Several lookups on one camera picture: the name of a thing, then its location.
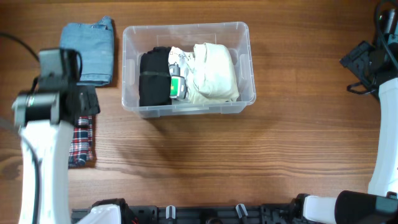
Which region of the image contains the black cloth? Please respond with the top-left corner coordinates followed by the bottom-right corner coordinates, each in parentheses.
top-left (139, 47), bottom-right (172, 106)

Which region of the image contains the cream cloth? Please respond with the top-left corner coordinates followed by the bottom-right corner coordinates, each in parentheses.
top-left (187, 43), bottom-right (239, 105)

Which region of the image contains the blue denim cloth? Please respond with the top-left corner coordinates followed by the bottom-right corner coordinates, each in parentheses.
top-left (60, 16), bottom-right (114, 86)

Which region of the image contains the red plaid cloth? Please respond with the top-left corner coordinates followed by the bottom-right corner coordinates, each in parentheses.
top-left (68, 116), bottom-right (94, 168)

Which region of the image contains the white printed t-shirt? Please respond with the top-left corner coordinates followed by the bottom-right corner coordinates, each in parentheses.
top-left (168, 47), bottom-right (197, 103)

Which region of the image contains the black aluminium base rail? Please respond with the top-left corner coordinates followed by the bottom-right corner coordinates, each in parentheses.
top-left (70, 202), bottom-right (299, 224)

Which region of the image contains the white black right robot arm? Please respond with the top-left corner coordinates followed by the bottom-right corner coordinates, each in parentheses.
top-left (291, 6), bottom-right (397, 223)

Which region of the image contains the clear plastic storage bin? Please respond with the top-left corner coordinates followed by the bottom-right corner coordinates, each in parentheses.
top-left (121, 22), bottom-right (257, 118)

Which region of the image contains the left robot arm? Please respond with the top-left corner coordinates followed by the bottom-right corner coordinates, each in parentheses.
top-left (12, 48), bottom-right (100, 223)

